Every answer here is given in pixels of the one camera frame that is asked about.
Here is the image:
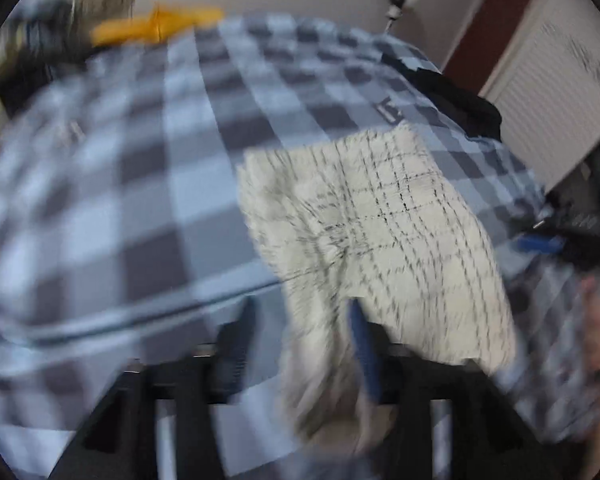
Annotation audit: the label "dark red wooden door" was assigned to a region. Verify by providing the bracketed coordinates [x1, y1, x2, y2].
[443, 0, 531, 93]

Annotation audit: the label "pile of mixed clothes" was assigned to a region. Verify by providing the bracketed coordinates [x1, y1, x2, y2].
[0, 0, 105, 116]

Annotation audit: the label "blue checkered bed sheet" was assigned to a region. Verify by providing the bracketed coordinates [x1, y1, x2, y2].
[0, 14, 597, 479]

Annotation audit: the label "cream plaid tweed shirt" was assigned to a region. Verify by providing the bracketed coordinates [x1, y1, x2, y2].
[237, 124, 516, 456]

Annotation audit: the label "yellow plastic bag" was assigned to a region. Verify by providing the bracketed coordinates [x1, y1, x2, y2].
[88, 4, 225, 47]

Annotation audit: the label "person's right hand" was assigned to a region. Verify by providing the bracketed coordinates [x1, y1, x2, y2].
[580, 274, 600, 373]

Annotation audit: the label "black clothes on bed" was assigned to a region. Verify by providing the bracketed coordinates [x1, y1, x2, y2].
[381, 53, 502, 142]

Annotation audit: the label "black white wall lamp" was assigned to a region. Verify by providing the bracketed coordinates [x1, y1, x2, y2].
[384, 0, 418, 34]

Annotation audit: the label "white louvered wardrobe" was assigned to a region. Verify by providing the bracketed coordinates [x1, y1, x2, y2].
[482, 0, 600, 188]

